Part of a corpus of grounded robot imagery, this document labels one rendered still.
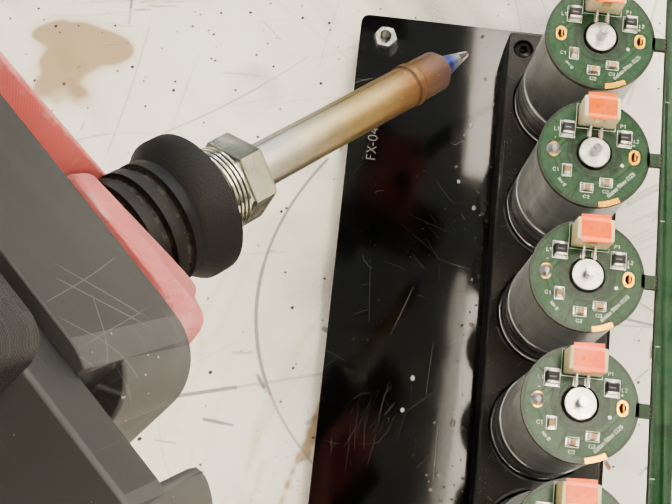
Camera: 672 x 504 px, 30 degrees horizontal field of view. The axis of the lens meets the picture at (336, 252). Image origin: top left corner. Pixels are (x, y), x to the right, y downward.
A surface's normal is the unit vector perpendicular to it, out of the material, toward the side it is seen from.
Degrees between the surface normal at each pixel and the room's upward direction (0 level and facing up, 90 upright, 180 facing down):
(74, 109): 0
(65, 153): 87
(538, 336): 90
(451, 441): 0
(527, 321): 90
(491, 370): 0
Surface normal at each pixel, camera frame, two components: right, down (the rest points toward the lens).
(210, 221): 0.17, 0.36
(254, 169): 0.65, -0.04
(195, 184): -0.06, -0.11
